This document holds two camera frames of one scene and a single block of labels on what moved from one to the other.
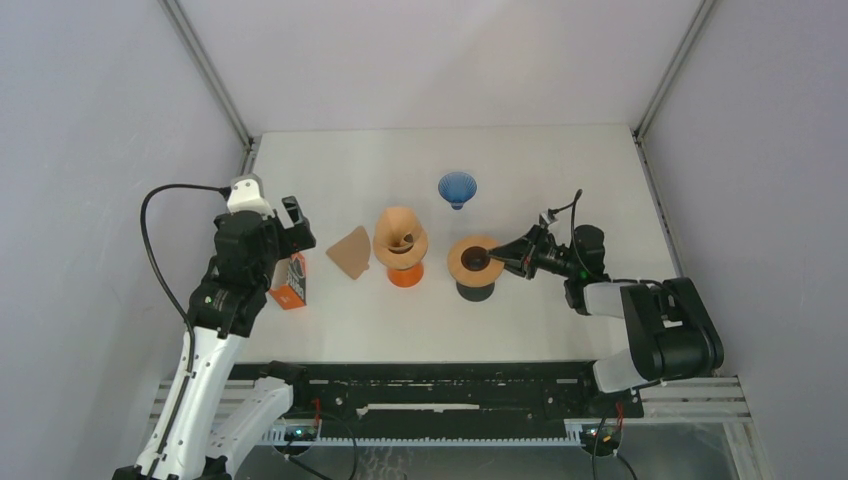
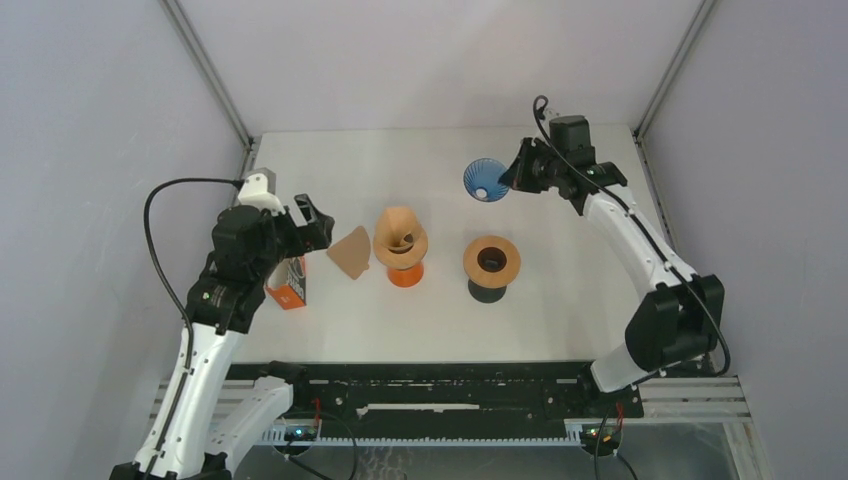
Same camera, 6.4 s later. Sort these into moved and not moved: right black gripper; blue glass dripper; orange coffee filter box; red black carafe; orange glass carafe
Moved: red black carafe; right black gripper; blue glass dripper
Not moved: orange coffee filter box; orange glass carafe
